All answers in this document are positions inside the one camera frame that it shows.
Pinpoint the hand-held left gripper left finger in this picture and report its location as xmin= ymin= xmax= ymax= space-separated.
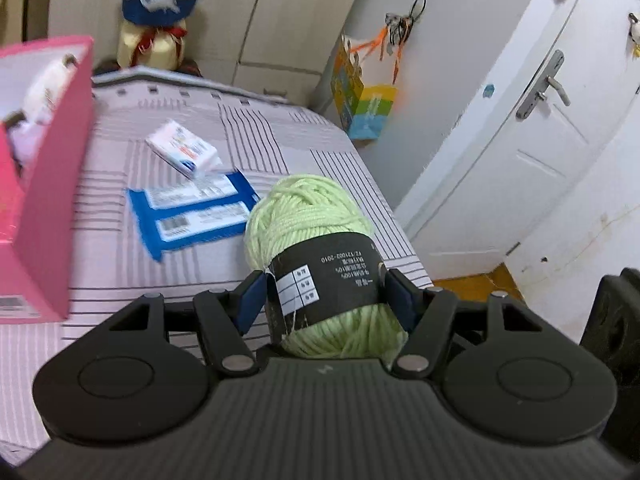
xmin=109 ymin=269 xmax=269 ymax=377

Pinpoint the pink cardboard box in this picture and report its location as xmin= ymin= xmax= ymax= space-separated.
xmin=0 ymin=35 xmax=96 ymax=324

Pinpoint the flower bouquet with blue wrap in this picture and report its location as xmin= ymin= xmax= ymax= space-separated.
xmin=111 ymin=0 xmax=219 ymax=72

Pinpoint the grey door handle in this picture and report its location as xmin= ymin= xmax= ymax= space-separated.
xmin=515 ymin=50 xmax=572 ymax=121

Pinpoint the striped bed sheet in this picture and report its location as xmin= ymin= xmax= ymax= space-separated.
xmin=0 ymin=65 xmax=435 ymax=463

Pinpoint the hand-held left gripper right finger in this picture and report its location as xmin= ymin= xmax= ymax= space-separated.
xmin=386 ymin=268 xmax=544 ymax=381

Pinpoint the hanging key bunch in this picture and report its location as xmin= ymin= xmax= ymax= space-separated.
xmin=384 ymin=0 xmax=427 ymax=83

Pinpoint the blue wipes packet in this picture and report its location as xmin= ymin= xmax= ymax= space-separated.
xmin=125 ymin=170 xmax=262 ymax=262

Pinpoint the colourful paper gift bag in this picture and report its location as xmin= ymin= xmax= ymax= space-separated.
xmin=330 ymin=34 xmax=399 ymax=142

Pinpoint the light green yarn ball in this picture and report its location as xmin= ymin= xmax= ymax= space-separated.
xmin=243 ymin=173 xmax=409 ymax=361

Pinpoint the beige wardrobe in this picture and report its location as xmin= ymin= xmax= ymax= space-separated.
xmin=47 ymin=0 xmax=376 ymax=108

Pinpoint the white door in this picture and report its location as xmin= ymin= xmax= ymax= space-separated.
xmin=394 ymin=0 xmax=640 ymax=281

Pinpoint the white tissue packet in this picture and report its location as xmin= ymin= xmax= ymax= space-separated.
xmin=145 ymin=118 xmax=224 ymax=181

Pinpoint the white fluffy item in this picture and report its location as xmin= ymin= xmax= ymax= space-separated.
xmin=22 ymin=54 xmax=78 ymax=127

